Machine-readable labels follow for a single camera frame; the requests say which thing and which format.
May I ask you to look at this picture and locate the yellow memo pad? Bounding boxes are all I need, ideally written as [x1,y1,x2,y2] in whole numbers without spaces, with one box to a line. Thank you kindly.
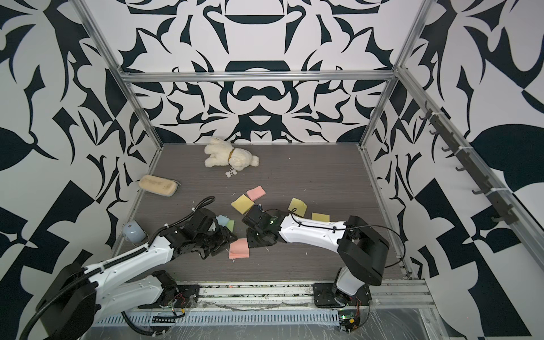
[231,194,254,215]

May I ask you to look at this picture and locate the large pink memo pad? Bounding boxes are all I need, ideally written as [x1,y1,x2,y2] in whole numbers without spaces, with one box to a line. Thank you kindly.
[228,238,249,260]

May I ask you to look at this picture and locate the small pink memo pad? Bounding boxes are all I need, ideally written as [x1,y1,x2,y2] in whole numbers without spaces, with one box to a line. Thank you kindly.
[246,186,266,201]

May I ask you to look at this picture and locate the torn yellow memo page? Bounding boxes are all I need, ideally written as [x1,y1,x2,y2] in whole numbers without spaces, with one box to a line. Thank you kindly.
[288,198,307,218]

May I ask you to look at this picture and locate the green memo pad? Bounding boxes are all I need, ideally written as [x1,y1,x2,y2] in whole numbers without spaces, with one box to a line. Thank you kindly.
[226,220,235,232]

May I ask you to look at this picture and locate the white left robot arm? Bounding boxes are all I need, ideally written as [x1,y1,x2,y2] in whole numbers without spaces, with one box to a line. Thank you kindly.
[20,208,237,339]

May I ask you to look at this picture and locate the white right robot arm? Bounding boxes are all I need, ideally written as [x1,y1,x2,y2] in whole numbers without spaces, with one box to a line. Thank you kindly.
[242,204,406,300]

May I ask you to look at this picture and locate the blue memo pad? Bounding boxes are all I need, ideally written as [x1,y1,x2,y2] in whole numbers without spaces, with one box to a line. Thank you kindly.
[217,215,230,227]

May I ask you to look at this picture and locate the beige oval sponge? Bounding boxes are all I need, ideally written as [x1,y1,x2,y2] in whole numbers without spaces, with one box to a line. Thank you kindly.
[138,174,179,197]

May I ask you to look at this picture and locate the cream plush teddy bear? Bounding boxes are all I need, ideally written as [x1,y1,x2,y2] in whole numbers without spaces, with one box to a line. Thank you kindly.
[204,138,260,171]

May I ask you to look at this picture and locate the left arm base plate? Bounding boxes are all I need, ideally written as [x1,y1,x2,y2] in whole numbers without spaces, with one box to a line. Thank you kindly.
[137,284,201,309]

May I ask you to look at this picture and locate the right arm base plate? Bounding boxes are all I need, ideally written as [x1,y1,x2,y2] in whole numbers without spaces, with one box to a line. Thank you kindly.
[312,280,372,308]

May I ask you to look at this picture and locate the black wall hook rack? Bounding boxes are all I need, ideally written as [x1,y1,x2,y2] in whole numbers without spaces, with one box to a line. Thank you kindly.
[419,101,519,225]

